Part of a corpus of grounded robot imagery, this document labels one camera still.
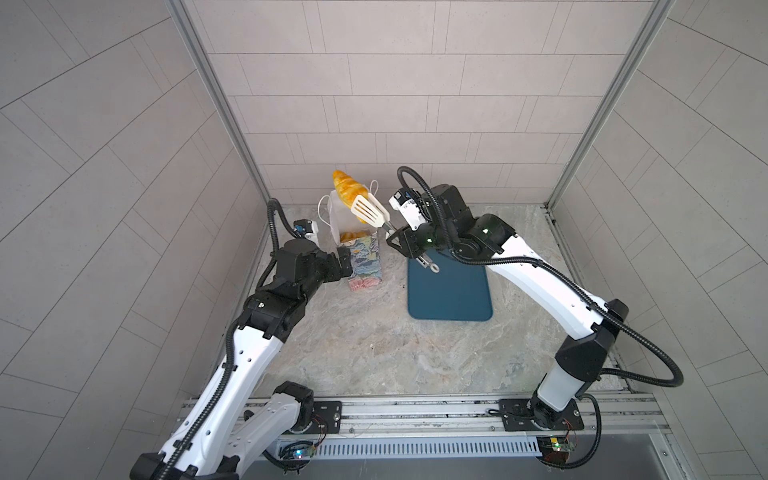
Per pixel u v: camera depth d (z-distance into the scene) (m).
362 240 0.77
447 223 0.51
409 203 0.60
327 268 0.61
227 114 0.89
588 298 0.43
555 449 0.68
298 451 0.65
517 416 0.72
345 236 0.99
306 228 0.59
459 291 0.93
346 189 0.67
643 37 0.74
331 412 0.72
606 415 0.72
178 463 0.35
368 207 0.67
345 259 0.62
